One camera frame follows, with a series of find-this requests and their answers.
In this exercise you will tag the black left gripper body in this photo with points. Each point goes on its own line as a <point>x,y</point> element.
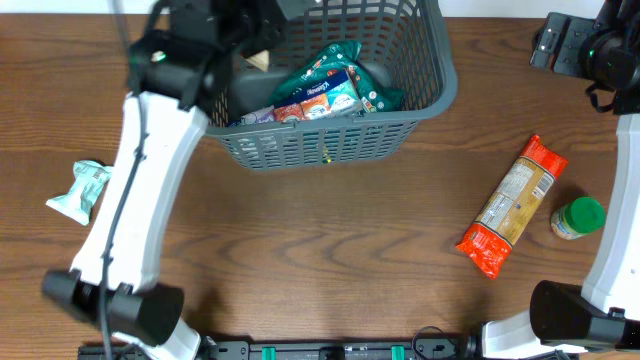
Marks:
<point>270,23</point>

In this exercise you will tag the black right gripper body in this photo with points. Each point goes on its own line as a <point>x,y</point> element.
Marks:
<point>558,47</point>

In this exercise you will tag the beige paper snack bag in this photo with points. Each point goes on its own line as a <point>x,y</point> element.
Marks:
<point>260,60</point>

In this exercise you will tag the Kleenex tissue multipack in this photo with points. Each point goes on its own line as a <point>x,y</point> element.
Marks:
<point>334,96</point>

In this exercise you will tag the grey plastic basket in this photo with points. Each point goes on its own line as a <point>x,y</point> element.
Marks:
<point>405,46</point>

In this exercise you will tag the green Nescafe coffee bag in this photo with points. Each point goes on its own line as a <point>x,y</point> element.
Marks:
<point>330,60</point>

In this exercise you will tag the mint green wipes packet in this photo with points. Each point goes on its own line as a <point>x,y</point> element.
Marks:
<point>90,179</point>

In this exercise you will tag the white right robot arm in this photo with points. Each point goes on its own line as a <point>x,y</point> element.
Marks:
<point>564,320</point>

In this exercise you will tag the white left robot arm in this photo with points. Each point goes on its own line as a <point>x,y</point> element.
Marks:
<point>176,71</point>

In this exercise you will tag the green lid jar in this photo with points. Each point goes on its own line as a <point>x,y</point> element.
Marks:
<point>581,217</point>

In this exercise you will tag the orange noodle packet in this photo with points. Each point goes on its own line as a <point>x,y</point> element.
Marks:
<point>490,238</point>

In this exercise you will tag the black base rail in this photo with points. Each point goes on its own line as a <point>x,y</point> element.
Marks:
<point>428,347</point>

